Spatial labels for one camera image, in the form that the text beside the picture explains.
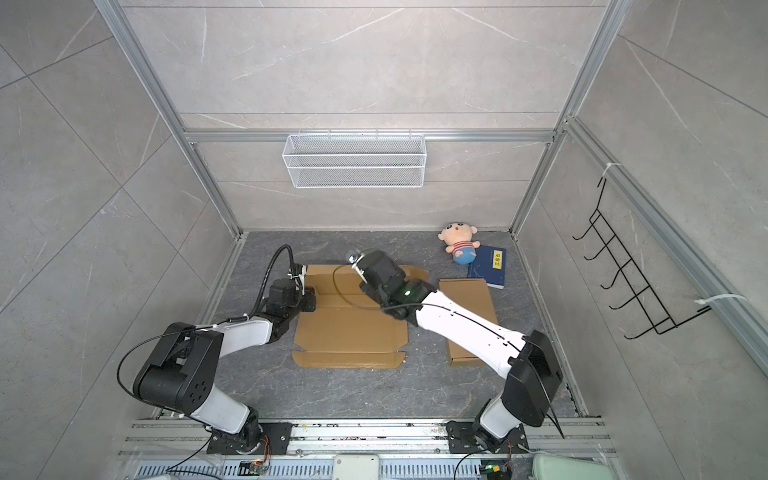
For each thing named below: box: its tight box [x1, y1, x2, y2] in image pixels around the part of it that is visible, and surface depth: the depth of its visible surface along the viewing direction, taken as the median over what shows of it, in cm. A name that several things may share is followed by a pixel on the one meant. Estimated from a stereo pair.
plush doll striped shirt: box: [438, 222, 481, 265], surface depth 112 cm
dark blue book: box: [467, 245, 507, 290], surface depth 109 cm
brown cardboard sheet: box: [292, 264, 429, 369], surface depth 89 cm
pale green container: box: [532, 454, 615, 480], surface depth 70 cm
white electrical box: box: [332, 454, 380, 480], surface depth 70 cm
